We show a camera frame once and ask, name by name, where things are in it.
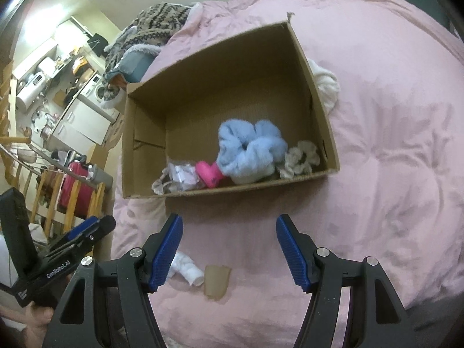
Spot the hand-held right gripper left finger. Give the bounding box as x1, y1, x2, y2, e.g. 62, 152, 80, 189
43, 215, 184, 348

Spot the person's left hand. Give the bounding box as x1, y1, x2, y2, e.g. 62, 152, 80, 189
0, 299, 56, 348

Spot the wooden rail frame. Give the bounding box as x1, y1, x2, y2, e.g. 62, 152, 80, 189
0, 61, 106, 233

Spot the brown sock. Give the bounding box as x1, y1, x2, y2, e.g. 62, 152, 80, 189
204, 264, 232, 301

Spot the red suitcase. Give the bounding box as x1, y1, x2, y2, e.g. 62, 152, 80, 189
58, 161, 98, 218

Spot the blue fluffy scrunchie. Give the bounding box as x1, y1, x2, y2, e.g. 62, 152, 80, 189
217, 118, 289, 185

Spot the black hanging garment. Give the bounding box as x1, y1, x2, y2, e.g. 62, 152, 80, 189
87, 33, 109, 59

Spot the white washing machine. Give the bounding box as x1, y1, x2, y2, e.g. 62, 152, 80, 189
78, 72, 122, 117

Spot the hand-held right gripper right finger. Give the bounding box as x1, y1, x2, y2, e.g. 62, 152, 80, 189
275, 215, 409, 348

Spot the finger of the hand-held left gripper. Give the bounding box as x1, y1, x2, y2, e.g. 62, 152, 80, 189
54, 215, 117, 258
49, 216, 100, 251

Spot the white cabinet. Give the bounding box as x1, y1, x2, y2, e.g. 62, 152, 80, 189
51, 98, 111, 149

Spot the white kitchen appliance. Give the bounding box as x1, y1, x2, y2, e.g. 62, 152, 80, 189
16, 72, 46, 111

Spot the pink rubber duck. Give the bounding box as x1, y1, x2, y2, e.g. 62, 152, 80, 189
196, 160, 224, 189

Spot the white sock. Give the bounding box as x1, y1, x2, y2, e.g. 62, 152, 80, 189
170, 252, 204, 286

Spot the cream satin scrunchie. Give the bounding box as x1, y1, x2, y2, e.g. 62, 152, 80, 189
278, 141, 320, 180

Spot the patterned knit blanket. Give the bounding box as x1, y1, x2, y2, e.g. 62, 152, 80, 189
101, 2, 194, 102

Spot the white cloth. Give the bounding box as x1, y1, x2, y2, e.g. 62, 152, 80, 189
308, 60, 341, 113

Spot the brown cardboard box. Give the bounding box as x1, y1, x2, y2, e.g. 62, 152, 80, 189
121, 12, 340, 199

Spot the grey bin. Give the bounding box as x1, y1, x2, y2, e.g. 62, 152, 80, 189
87, 163, 114, 191

